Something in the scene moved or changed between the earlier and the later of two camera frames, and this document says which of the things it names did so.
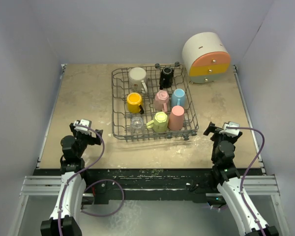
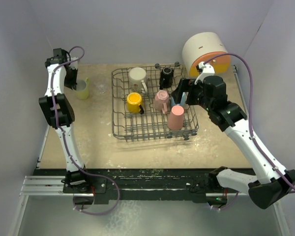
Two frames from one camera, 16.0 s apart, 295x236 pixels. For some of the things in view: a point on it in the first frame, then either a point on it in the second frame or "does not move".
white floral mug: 136,75 does not move
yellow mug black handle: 134,100 does not move
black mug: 166,79 does not move
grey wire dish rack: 152,102 does not move
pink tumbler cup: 176,119 does not move
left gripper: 92,141 → 73,83
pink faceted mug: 161,100 does not move
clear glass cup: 137,126 → 102,87
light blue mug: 178,98 does not move
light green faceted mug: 159,123 → 82,88
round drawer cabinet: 205,57 does not move
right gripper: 215,131 → 185,83
